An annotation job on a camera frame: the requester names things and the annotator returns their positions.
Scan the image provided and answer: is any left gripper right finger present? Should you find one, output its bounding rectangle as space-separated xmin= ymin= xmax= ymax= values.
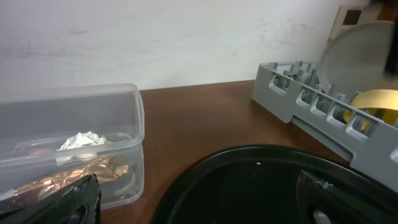
xmin=296 ymin=171 xmax=397 ymax=223

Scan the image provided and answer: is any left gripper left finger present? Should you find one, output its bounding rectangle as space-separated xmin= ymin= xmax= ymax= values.
xmin=1 ymin=174 xmax=101 ymax=224

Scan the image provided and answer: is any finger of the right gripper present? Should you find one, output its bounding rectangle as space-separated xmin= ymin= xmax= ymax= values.
xmin=385 ymin=0 xmax=397 ymax=75

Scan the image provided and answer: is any brown gold snack wrapper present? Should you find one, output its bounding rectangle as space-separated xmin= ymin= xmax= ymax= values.
xmin=1 ymin=156 xmax=130 ymax=202

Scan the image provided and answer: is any grey round plate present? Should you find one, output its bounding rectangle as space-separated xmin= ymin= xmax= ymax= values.
xmin=317 ymin=21 xmax=397 ymax=98

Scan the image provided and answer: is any white tissue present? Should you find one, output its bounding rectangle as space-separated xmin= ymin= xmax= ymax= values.
xmin=56 ymin=131 xmax=110 ymax=164

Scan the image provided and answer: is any yellow bowl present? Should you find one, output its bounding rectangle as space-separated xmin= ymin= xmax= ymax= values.
xmin=350 ymin=90 xmax=397 ymax=125

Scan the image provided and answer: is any grey dishwasher rack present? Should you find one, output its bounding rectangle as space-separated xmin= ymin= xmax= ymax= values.
xmin=252 ymin=61 xmax=397 ymax=190

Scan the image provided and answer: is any round black serving tray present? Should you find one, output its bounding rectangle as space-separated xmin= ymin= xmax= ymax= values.
xmin=152 ymin=144 xmax=397 ymax=223

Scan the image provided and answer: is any clear plastic storage bin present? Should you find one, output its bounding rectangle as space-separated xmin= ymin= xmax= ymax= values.
xmin=1 ymin=84 xmax=144 ymax=212

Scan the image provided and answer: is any wall thermostat panel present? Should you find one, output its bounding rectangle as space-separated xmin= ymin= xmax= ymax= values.
xmin=328 ymin=4 xmax=381 ymax=41

